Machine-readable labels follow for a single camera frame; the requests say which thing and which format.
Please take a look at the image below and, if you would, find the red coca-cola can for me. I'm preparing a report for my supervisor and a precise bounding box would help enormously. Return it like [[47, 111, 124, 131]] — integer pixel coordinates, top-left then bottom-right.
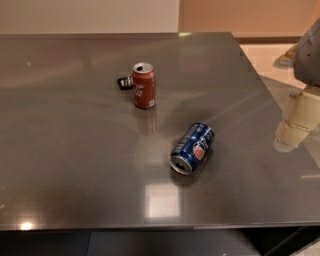
[[132, 62, 156, 109]]

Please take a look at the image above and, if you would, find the small black packet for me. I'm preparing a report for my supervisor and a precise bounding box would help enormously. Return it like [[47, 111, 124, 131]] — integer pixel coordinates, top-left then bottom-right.
[[117, 76, 133, 90]]

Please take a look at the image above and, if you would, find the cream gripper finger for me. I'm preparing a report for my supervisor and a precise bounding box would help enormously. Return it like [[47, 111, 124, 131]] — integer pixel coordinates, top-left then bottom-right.
[[273, 85, 320, 153]]

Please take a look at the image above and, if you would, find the blue pepsi can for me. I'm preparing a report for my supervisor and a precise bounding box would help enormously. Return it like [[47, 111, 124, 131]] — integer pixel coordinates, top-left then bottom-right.
[[170, 123, 215, 175]]

